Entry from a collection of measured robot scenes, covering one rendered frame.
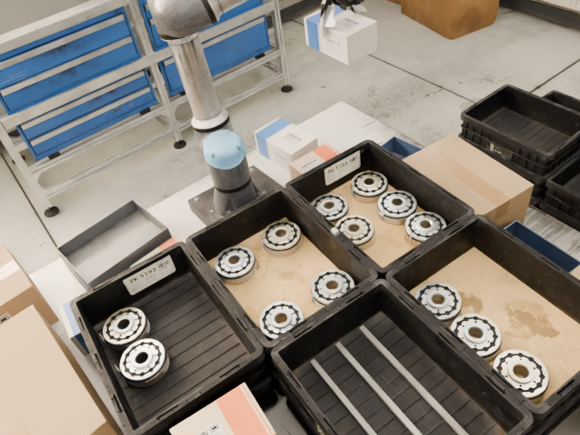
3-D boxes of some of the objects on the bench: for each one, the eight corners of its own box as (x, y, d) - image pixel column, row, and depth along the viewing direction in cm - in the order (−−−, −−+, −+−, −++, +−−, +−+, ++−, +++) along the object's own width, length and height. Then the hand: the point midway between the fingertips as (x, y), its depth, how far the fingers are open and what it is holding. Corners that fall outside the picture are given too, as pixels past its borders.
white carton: (257, 152, 188) (253, 132, 182) (282, 136, 193) (279, 116, 187) (294, 175, 176) (291, 154, 170) (319, 158, 181) (317, 137, 175)
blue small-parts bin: (391, 202, 161) (392, 185, 157) (355, 182, 170) (354, 166, 165) (430, 168, 170) (431, 152, 165) (394, 151, 178) (394, 135, 174)
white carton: (84, 356, 136) (69, 338, 129) (72, 325, 144) (57, 306, 137) (154, 317, 142) (143, 298, 136) (138, 289, 150) (128, 269, 143)
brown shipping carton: (394, 203, 161) (394, 163, 150) (448, 173, 167) (452, 133, 156) (464, 262, 141) (471, 222, 130) (522, 226, 148) (534, 184, 137)
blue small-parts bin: (474, 263, 141) (477, 246, 136) (512, 236, 146) (516, 219, 141) (537, 311, 128) (543, 294, 123) (576, 280, 133) (583, 262, 128)
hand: (339, 28), depth 158 cm, fingers closed on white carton, 14 cm apart
